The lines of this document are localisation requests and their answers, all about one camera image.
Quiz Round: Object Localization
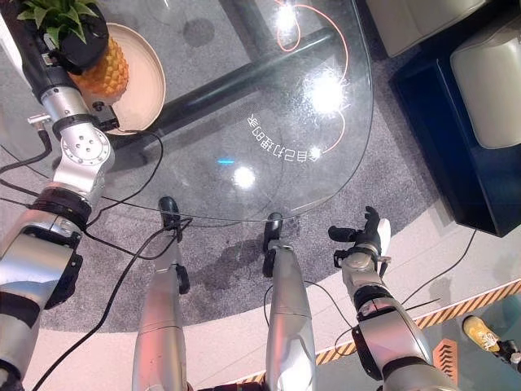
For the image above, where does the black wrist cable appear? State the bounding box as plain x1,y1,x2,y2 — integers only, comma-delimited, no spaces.
0,121,52,172

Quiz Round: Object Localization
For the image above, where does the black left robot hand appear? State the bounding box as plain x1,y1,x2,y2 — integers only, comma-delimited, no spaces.
0,11,111,103

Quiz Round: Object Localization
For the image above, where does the person's leg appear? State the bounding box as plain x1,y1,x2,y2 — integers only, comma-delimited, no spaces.
494,338,521,366

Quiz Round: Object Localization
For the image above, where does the thin black floor cable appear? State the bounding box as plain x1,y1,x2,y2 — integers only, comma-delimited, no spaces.
401,227,478,306

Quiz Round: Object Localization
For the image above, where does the beige cushioned seat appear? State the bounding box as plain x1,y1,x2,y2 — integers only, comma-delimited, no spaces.
449,24,521,150
364,0,488,59

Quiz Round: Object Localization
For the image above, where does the silver left robot leg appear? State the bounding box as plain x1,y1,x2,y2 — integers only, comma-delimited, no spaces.
131,227,193,391

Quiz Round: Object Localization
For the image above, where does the dark tubular table base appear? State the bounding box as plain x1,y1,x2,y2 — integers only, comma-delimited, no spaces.
52,27,335,165

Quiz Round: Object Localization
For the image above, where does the silver robot leg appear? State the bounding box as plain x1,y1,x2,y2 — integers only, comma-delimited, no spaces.
262,239,319,391
131,227,193,391

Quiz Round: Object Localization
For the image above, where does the dark robot foot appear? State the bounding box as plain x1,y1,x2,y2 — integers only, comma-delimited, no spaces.
157,196,182,230
263,212,284,246

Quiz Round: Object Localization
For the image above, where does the person's foot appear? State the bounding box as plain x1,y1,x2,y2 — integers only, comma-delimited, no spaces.
462,315,501,354

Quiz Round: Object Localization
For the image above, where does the thin orange cable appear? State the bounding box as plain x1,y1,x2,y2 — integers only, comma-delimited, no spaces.
273,0,350,158

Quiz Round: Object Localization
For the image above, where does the dark right robot foot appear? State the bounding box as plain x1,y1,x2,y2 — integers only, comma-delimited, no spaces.
263,212,284,246

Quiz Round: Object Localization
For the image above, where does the yellow pineapple with green leaves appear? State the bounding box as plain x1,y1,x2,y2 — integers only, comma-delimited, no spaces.
15,0,130,99

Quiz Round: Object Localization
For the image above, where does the silver right robot leg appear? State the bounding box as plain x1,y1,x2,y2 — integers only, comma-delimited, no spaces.
262,239,319,391

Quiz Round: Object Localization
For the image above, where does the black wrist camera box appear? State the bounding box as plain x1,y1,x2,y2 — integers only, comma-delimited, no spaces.
90,101,120,132

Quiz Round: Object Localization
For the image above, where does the black camera cable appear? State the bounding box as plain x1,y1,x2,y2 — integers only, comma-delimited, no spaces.
83,129,165,229

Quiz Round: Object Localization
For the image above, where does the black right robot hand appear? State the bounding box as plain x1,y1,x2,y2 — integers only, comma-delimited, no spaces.
327,205,392,257

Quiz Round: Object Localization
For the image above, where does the dark left robot foot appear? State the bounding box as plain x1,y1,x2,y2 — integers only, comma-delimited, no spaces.
157,196,182,230

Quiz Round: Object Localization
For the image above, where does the grey round carpet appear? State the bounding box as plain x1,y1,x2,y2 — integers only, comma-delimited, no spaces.
0,0,461,336

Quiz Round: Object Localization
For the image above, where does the long black cable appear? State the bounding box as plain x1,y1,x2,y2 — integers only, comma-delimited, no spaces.
30,217,195,391

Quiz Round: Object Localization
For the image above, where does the dark blue cabinet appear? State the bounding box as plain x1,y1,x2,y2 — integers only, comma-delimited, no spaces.
388,7,521,239

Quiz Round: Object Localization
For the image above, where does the round beige plate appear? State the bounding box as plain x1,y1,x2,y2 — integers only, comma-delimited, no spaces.
83,23,167,132

